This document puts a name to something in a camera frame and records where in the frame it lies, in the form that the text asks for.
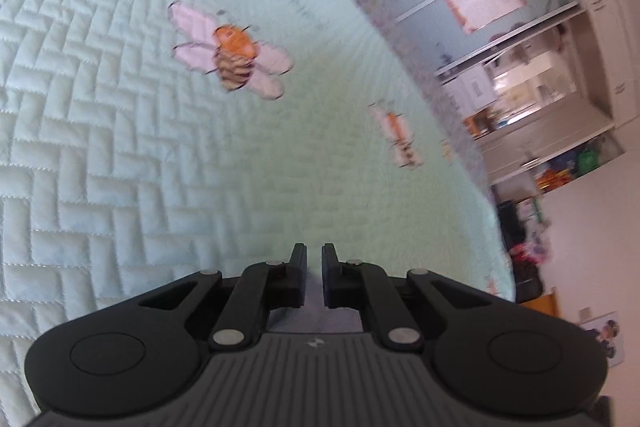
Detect blue fleece pants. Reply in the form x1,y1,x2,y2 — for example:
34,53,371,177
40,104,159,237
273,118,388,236
267,273,362,334

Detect black chair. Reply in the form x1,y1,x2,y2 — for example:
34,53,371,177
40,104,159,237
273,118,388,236
497,200,544,303

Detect room door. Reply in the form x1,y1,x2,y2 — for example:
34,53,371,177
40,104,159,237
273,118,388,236
476,96,615,185

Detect white drawer cabinet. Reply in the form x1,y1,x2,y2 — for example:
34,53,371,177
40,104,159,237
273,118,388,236
444,65,498,118

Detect green quilted bee bedspread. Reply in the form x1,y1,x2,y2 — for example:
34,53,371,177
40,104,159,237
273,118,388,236
1,0,514,426

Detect sliding door wardrobe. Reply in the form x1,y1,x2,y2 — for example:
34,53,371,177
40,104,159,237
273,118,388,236
294,0,640,128

